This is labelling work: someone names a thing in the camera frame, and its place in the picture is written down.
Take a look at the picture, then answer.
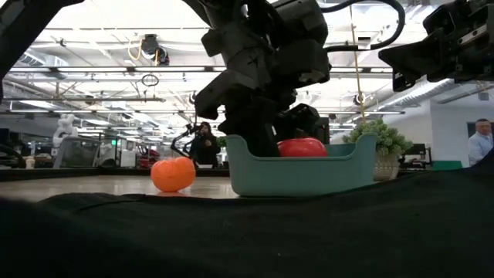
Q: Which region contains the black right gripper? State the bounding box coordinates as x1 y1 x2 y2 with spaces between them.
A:
377 0 494 93

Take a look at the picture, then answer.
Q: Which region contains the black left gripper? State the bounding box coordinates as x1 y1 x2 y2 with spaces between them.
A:
195 21 333 158

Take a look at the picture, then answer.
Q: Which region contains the red toy apple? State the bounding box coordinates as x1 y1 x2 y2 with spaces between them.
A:
276 137 329 158

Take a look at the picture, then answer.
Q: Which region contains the toy orange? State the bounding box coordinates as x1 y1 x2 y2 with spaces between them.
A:
150 155 197 193

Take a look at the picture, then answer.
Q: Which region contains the teal plastic container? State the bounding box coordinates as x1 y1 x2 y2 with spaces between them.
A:
225 132 378 198

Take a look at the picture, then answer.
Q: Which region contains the green potted plant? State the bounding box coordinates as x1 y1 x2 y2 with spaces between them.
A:
341 117 414 183

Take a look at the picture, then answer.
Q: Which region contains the person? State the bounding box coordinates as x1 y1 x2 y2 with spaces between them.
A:
467 117 494 168
188 120 222 169

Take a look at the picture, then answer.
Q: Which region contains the green board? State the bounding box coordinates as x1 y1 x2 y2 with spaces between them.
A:
431 159 464 171

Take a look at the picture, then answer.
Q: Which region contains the black folded cloth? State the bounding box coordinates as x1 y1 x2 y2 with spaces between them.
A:
0 148 494 278

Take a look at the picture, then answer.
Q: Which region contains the black ceiling-hung device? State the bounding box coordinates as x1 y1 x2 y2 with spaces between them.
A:
139 33 171 67

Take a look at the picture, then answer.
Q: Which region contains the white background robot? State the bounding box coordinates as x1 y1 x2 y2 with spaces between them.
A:
52 112 80 148

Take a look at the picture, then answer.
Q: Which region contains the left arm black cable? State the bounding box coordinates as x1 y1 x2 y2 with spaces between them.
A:
319 0 407 53

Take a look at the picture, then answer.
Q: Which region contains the yellow cable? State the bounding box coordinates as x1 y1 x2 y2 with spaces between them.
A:
348 0 368 125

